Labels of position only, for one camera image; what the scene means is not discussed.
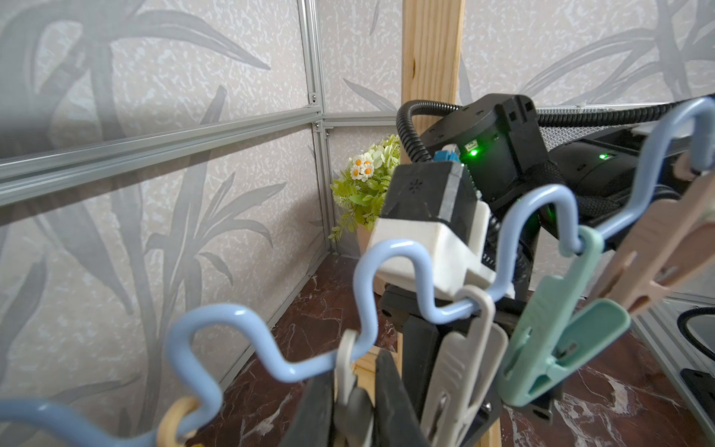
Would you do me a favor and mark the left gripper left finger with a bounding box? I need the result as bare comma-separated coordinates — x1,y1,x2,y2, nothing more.
279,371,334,447

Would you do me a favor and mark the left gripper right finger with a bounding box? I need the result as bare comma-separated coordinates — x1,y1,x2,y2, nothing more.
374,350,430,447

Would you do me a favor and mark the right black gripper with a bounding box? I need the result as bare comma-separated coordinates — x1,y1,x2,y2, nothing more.
378,284,565,447

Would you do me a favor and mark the potted white flower plant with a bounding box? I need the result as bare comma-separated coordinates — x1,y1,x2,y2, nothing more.
330,134,402,257

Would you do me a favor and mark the wooden hanging rack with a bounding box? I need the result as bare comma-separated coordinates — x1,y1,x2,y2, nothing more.
351,0,504,447

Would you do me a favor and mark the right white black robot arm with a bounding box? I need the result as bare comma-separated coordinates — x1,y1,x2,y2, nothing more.
379,102,714,445

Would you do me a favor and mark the blue clip hanger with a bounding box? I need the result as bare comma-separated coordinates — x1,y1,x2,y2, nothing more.
0,96,715,447

